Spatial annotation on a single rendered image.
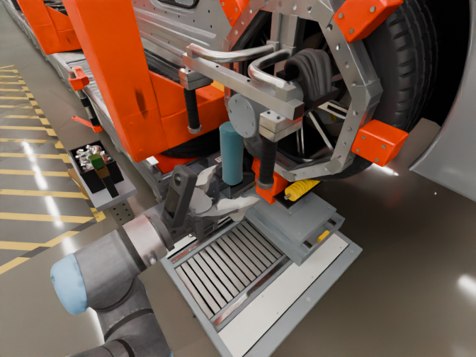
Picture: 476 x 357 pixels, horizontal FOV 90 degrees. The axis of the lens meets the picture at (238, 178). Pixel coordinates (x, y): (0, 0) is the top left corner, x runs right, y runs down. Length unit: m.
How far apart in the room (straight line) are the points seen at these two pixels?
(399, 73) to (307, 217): 0.79
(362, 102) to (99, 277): 0.62
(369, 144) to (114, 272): 0.60
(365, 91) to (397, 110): 0.12
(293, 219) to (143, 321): 0.89
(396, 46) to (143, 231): 0.64
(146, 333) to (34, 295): 1.14
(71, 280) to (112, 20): 0.74
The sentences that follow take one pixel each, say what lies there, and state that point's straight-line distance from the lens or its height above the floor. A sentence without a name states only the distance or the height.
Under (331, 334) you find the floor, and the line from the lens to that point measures 1.29.
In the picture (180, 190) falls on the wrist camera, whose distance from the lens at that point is 0.43.
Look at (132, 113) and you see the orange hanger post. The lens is 1.03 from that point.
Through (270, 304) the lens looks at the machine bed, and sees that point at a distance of 1.19.
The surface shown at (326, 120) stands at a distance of 1.02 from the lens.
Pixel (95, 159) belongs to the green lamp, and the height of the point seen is 0.66.
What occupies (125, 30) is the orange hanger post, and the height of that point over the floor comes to 1.01.
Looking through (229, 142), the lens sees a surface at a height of 0.70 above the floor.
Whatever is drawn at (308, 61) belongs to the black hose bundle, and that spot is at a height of 1.03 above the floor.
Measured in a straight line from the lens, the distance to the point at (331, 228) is 1.34.
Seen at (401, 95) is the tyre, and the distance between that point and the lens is 0.70.
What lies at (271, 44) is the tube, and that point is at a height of 1.01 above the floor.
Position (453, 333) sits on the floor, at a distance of 1.54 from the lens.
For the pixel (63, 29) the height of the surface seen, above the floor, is 0.69.
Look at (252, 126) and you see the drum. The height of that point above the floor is 0.84.
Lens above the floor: 1.20
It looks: 44 degrees down
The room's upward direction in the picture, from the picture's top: straight up
